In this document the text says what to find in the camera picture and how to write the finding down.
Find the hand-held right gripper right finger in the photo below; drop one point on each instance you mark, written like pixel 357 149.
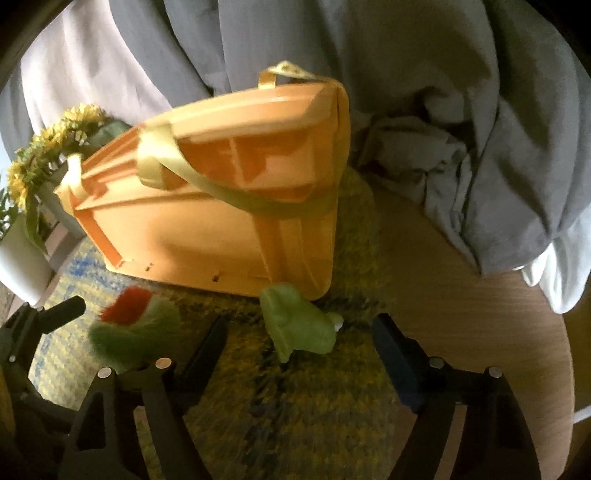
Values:
pixel 397 360

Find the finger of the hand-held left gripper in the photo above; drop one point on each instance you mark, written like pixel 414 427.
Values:
pixel 62 314

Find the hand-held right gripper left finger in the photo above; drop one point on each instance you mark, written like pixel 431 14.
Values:
pixel 207 353

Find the green and red knitted toy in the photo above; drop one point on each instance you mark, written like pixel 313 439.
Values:
pixel 138 327

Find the light green plush toy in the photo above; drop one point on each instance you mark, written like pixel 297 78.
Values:
pixel 300 323

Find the orange plastic basket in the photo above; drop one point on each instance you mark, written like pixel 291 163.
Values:
pixel 198 221

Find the tall white vase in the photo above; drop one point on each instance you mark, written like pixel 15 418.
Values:
pixel 18 267

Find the yellow blue plaid mat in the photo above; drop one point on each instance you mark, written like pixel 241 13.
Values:
pixel 286 415

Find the yellow sunflower bouquet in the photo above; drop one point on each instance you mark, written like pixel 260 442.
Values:
pixel 55 138

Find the white sheer curtain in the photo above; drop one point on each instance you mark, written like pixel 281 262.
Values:
pixel 563 277

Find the narrow grey curtain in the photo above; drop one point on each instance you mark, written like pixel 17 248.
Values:
pixel 11 120

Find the pale pink curtain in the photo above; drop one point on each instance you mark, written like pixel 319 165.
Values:
pixel 92 60

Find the wide grey curtain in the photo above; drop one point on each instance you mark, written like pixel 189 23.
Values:
pixel 415 69

